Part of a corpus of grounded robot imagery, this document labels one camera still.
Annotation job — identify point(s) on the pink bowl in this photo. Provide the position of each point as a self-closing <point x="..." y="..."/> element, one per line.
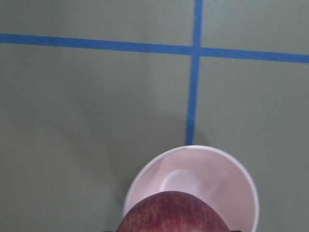
<point x="209" y="174"/>

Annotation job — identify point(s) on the red apple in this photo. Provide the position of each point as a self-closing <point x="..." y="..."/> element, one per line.
<point x="172" y="211"/>

